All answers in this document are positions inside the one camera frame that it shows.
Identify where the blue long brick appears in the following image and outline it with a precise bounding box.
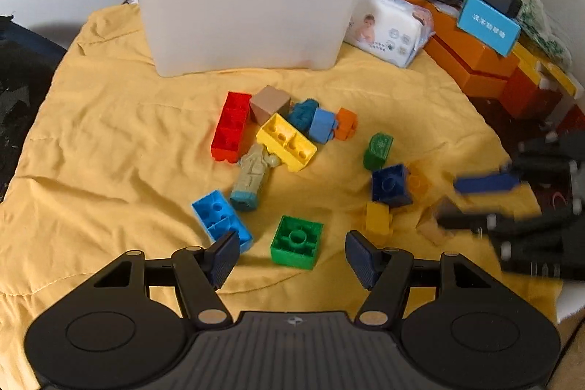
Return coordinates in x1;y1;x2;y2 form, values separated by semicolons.
191;190;254;253

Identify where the red long brick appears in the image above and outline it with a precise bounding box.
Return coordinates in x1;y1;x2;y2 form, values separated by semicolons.
210;91;252;163

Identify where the yellow small brick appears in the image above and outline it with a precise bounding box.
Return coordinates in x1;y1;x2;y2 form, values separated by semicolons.
365;202;393;235

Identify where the tan small block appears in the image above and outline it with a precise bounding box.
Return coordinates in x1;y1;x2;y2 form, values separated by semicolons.
416;196;456;246

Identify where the orange translucent brick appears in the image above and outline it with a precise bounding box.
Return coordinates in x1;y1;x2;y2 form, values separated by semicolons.
407;163;431;202

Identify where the orange box stack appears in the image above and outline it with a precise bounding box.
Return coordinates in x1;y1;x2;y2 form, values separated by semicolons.
405;0;584;132

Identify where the dark blue square brick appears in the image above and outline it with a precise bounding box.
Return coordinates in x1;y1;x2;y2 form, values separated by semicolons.
371;164;412;208

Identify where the green square brick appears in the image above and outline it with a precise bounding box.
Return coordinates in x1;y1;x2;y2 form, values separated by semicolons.
270;216;323;270

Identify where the green small brick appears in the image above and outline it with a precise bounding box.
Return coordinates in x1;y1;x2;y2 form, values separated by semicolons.
363;133;394;171

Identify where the grey toy figure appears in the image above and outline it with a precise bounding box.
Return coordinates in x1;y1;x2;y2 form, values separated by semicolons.
229;144;280;212

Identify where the yellow cloth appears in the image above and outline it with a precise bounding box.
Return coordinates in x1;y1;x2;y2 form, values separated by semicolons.
1;5;560;389

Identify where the light blue cardboard box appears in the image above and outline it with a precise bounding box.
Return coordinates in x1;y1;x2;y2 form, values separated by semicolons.
457;0;521;56

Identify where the yellow long brick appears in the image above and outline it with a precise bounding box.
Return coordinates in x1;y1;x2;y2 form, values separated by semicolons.
256;113;317;172

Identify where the orange small brick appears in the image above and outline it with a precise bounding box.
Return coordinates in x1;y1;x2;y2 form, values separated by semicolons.
334;108;358;140

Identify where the light blue small brick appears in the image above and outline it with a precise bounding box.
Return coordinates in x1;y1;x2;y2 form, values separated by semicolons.
308;108;338;144

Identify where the teal blue toy piece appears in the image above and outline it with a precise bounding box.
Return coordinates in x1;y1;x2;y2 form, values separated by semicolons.
287;99;319;134

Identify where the brown cube block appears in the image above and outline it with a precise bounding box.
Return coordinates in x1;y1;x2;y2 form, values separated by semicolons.
250;85;291;125

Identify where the wet wipes pack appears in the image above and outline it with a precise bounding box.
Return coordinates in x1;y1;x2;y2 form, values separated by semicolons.
344;0;434;68

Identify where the white plastic storage bin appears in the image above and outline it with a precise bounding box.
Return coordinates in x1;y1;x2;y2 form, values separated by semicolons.
138;0;358;77

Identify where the dark blue chair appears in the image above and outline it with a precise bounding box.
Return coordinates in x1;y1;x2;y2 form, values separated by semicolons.
0;16;65;194

